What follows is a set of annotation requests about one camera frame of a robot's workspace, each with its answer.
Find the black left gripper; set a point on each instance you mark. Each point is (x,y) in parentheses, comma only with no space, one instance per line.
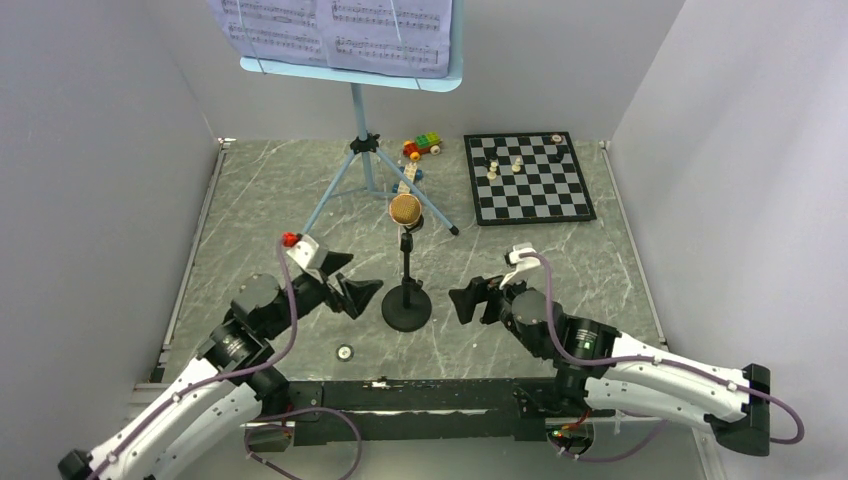
(355,296)

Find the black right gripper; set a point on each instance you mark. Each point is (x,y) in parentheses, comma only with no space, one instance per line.
(478,290)

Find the black microphone stand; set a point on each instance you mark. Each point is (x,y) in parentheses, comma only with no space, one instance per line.
(407,307)

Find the gold microphone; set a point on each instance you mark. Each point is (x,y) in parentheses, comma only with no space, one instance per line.
(405,210)

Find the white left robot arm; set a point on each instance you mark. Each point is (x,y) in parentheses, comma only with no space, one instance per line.
(230,380)

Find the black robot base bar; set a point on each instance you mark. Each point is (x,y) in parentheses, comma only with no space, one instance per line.
(523,409)

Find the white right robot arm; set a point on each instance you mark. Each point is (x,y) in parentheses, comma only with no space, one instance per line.
(598,367)

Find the small round table insert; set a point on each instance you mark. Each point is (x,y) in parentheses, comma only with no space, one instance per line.
(344,353)

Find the white chess piece left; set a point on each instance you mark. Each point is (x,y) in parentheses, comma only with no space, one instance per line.
(492,171)

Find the light blue music stand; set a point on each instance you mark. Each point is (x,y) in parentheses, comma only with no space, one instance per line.
(365,145)

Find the black white chessboard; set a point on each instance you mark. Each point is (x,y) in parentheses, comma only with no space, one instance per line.
(545,191)

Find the colourful toy brick car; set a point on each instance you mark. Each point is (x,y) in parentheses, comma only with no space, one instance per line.
(428,143)

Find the sheet music pages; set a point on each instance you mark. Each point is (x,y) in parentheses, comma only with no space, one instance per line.
(392,38)

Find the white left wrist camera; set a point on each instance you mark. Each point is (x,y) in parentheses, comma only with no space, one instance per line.
(304,250)

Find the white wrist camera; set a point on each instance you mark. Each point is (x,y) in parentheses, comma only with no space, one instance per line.
(521,258)
(304,250)

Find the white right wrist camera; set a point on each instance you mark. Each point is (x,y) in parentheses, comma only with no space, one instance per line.
(521,258)

